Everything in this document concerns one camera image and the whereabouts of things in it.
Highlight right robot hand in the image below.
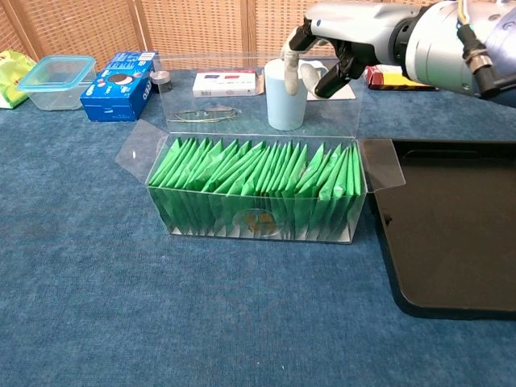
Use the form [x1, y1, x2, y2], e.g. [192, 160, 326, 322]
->
[281, 1, 420, 100]

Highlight yellow and brown carton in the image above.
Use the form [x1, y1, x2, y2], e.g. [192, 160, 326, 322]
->
[364, 64, 440, 92]

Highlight light blue plastic mug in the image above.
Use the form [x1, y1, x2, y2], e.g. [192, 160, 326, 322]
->
[264, 58, 330, 131]

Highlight small black silver jar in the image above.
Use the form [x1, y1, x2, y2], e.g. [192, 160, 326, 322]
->
[149, 70, 173, 94]

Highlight arm cable with connector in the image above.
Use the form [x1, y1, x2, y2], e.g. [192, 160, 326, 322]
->
[455, 0, 513, 98]

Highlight black plastic tray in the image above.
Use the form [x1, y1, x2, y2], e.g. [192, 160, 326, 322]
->
[362, 138, 516, 322]

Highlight clear box of green packets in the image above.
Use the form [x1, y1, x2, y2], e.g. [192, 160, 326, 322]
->
[114, 51, 406, 246]

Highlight wicker folding screen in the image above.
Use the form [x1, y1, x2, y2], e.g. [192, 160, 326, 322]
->
[0, 0, 444, 72]

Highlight blue tablecloth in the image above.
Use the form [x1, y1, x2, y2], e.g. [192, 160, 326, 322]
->
[0, 64, 516, 387]

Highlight white box red blue print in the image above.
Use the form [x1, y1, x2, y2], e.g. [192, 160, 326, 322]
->
[192, 68, 263, 98]

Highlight blue Oreo cookie box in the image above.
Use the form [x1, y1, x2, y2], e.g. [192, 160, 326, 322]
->
[79, 50, 162, 123]

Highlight thin-framed eyeglasses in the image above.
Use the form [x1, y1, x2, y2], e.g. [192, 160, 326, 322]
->
[173, 106, 239, 123]

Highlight light green snack bag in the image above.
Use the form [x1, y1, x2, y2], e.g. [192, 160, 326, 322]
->
[0, 48, 38, 110]

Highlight clear container with blue rim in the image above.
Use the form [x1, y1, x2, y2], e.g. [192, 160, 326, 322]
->
[15, 55, 98, 112]

